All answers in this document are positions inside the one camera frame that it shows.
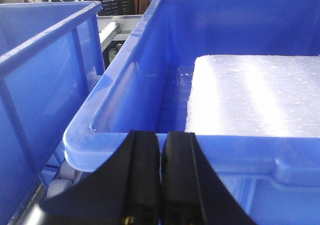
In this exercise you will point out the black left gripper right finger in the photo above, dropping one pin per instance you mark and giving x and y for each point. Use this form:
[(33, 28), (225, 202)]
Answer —
[(192, 192)]

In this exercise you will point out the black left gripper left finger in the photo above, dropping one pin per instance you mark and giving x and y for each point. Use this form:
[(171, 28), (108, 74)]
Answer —
[(125, 190)]

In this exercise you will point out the white conveyor rollers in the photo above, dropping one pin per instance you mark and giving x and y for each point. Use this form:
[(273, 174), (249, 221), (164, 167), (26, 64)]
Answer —
[(67, 177)]

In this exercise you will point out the blue crate right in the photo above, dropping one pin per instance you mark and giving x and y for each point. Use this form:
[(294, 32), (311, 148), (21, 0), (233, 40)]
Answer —
[(147, 87)]

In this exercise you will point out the blue crate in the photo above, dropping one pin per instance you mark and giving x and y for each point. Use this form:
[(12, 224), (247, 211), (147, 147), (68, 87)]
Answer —
[(147, 87), (50, 59)]

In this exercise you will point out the white foam sheet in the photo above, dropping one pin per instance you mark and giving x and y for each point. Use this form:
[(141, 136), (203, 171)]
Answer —
[(255, 95)]

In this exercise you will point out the blue crate left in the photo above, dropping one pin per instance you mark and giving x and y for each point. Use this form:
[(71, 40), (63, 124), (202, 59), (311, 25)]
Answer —
[(50, 59)]

